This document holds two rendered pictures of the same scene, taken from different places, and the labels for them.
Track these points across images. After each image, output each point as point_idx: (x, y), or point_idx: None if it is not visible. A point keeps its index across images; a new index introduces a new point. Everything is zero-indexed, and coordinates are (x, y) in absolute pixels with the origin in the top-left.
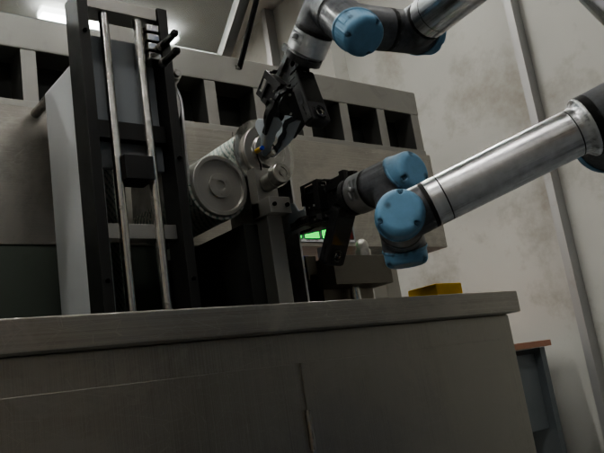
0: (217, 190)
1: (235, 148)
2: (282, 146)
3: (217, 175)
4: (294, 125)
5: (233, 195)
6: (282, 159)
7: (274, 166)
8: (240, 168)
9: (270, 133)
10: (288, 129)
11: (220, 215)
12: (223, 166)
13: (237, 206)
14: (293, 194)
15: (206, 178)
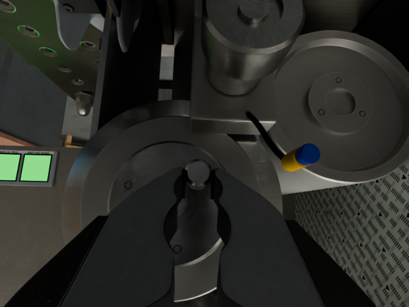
0: (351, 89)
1: (280, 211)
2: (163, 183)
3: (347, 126)
4: (113, 287)
5: (297, 81)
6: (128, 170)
7: (297, 31)
8: (267, 153)
9: (266, 227)
10: (159, 253)
11: (344, 31)
12: (321, 155)
13: (294, 50)
14: (98, 89)
15: (374, 122)
